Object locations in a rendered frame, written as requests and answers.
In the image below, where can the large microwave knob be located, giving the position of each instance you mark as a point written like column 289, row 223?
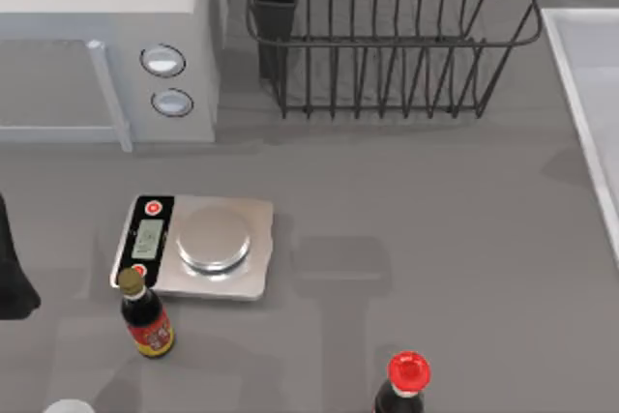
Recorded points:
column 162, row 60

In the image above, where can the pale microwave oven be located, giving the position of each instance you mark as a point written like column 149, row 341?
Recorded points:
column 169, row 7

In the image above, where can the microwave oven door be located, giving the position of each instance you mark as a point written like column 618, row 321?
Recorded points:
column 53, row 89

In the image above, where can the silver kitchen scale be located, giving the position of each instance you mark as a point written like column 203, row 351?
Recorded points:
column 213, row 244

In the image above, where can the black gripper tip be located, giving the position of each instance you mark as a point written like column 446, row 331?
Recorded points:
column 12, row 277

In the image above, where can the white round object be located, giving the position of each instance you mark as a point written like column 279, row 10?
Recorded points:
column 68, row 407

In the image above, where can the dark bottle red cap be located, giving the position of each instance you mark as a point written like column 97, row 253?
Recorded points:
column 406, row 384

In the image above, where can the small microwave knob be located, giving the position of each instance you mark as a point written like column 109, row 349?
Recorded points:
column 172, row 102

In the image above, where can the dark sauce bottle olive cap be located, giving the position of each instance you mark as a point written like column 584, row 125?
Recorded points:
column 145, row 318

